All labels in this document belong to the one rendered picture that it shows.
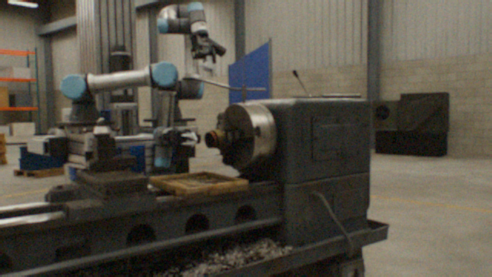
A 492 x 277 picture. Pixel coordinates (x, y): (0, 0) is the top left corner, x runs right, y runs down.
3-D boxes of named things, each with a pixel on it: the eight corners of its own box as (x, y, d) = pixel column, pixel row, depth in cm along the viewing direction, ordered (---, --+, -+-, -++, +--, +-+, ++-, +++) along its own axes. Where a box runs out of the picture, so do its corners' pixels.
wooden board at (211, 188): (207, 178, 208) (207, 170, 208) (248, 189, 178) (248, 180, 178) (150, 185, 191) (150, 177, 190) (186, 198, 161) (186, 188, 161)
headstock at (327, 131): (312, 162, 260) (312, 100, 257) (376, 171, 221) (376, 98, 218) (233, 172, 226) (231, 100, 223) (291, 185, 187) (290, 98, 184)
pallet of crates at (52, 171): (68, 167, 898) (67, 131, 893) (93, 169, 855) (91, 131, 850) (13, 175, 796) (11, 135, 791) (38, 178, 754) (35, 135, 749)
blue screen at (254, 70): (214, 155, 1081) (213, 64, 1066) (244, 154, 1097) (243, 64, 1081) (248, 182, 678) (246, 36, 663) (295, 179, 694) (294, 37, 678)
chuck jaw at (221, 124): (236, 134, 200) (227, 115, 205) (240, 128, 196) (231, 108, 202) (216, 135, 193) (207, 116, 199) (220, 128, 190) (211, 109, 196)
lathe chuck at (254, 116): (232, 162, 215) (233, 101, 211) (270, 174, 189) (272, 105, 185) (217, 164, 210) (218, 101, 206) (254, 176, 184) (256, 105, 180)
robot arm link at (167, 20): (157, 3, 239) (157, 15, 195) (176, 4, 241) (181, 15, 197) (157, 24, 243) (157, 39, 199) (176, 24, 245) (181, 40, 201)
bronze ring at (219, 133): (218, 126, 195) (201, 129, 189) (230, 128, 187) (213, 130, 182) (220, 146, 196) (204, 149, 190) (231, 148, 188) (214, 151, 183)
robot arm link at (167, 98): (157, 65, 218) (154, 158, 220) (155, 63, 207) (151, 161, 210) (180, 67, 219) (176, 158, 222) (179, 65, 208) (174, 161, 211)
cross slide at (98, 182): (112, 175, 186) (111, 165, 185) (149, 189, 151) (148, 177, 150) (73, 179, 176) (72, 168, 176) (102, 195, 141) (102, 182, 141)
